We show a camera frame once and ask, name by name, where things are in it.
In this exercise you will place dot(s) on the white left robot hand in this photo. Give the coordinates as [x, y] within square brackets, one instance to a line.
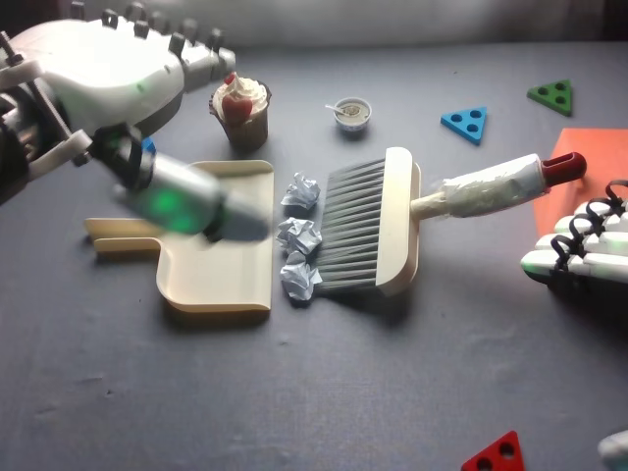
[108, 64]

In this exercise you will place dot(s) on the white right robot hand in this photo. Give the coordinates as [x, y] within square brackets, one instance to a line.
[589, 245]

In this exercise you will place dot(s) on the white paper ball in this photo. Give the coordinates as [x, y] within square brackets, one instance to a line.
[299, 235]
[301, 192]
[299, 277]

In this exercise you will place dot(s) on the cream plastic dustpan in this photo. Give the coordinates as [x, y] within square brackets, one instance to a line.
[221, 275]

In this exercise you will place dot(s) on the small blue cube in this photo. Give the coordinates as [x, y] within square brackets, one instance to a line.
[147, 146]

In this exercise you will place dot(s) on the orange box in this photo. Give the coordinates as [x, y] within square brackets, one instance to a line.
[603, 147]

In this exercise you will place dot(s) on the toy cupcake with cream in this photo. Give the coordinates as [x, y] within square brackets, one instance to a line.
[243, 110]

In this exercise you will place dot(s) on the green triangle block with holes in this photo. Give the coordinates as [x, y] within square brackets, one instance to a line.
[550, 94]

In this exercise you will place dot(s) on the blue triangle block with holes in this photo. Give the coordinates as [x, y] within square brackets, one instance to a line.
[465, 122]

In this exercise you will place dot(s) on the red triangle block with holes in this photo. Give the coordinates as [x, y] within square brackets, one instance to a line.
[495, 456]

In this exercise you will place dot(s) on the small white spoon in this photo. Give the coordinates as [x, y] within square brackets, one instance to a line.
[337, 108]

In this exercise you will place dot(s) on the small white bowl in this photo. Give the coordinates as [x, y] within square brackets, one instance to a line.
[353, 128]

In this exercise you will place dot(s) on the grey table cloth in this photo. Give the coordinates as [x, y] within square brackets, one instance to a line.
[314, 392]

